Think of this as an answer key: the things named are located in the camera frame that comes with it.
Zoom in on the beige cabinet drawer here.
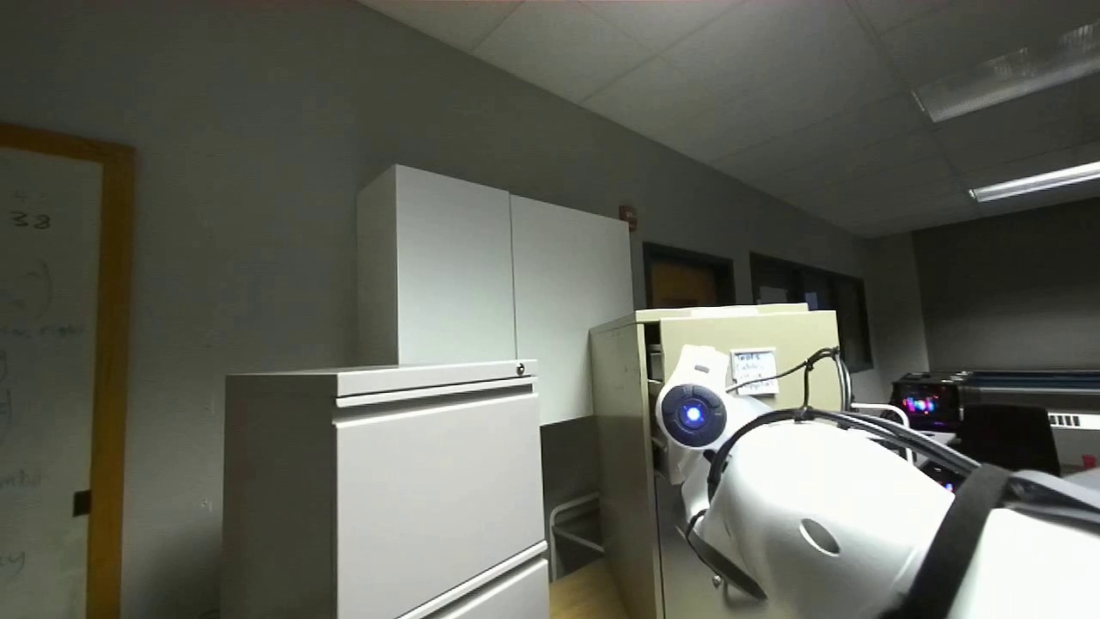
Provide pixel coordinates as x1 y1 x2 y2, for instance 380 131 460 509
640 305 850 418

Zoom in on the light grey two-door cabinet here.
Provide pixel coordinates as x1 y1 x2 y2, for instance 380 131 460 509
353 161 640 430

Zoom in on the beige metal cabinet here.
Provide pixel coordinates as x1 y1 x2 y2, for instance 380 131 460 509
587 299 850 619

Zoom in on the tall grey file drawer front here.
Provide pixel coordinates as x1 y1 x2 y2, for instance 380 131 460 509
331 380 546 619

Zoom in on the low grey file drawer front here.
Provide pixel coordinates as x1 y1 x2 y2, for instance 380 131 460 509
395 548 552 619

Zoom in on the grey lateral file cabinet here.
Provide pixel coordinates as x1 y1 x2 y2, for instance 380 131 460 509
220 357 552 619

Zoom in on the dark doorway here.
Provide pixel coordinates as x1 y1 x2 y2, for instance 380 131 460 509
640 242 740 314

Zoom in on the white printed label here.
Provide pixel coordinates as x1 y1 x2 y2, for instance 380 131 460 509
726 343 782 401

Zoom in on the glowing pink computer screen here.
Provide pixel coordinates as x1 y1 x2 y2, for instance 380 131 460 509
890 371 961 433

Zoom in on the black desk equipment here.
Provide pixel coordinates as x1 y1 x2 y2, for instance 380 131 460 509
953 366 1100 477

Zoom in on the long fluorescent ceiling light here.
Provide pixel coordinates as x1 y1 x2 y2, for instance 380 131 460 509
961 156 1100 211

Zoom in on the wood framed whiteboard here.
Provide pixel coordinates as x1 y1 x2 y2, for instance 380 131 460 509
0 122 139 619

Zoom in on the unlit ceiling light panel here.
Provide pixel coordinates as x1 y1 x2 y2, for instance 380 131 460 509
911 18 1100 127

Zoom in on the white wire rack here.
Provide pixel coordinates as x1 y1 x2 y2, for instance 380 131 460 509
542 488 607 585

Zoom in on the dark wall window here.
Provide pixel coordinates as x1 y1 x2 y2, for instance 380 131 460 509
744 250 875 376

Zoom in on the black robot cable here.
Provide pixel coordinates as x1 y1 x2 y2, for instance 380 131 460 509
685 343 1100 606

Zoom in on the black strap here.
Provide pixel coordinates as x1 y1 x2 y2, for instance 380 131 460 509
890 461 1021 619

